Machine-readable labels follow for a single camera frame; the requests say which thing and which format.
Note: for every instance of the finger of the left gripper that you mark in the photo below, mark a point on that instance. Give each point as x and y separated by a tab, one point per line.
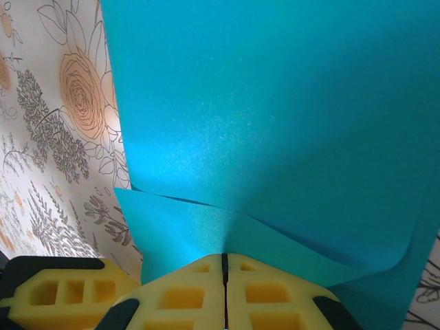
62	292

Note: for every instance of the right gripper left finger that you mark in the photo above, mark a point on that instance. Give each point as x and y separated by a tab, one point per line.
178	299

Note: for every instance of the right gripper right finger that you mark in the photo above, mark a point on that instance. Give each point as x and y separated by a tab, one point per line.
268	302

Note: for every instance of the blue paper sheet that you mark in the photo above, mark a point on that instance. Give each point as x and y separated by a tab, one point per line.
258	103

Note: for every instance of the floral patterned table cover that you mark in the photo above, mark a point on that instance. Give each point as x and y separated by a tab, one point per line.
51	137

